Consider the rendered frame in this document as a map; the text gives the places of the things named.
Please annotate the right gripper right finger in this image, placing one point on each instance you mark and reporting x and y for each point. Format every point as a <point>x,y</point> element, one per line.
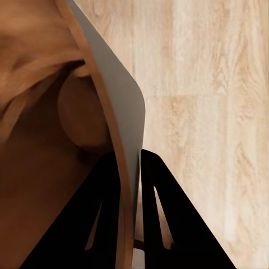
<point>195,245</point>

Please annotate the trash can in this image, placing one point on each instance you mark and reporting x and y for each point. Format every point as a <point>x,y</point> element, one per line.
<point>66,100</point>

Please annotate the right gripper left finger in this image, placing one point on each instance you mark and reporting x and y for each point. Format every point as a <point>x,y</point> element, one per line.
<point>63,245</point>

